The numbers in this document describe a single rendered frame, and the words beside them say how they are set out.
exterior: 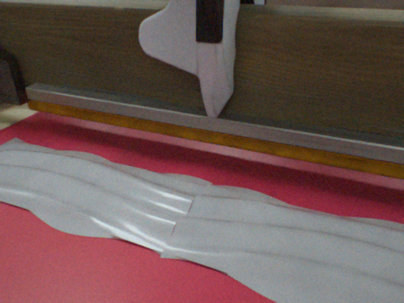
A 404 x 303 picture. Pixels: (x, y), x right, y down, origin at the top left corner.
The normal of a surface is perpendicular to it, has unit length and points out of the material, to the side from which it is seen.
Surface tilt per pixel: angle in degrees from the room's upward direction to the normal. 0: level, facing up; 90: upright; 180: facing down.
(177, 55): 82
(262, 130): 90
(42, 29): 90
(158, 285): 0
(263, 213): 34
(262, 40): 90
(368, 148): 90
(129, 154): 0
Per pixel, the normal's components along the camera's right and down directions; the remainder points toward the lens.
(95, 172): -0.27, -0.51
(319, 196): -0.03, -0.87
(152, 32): -0.40, 0.33
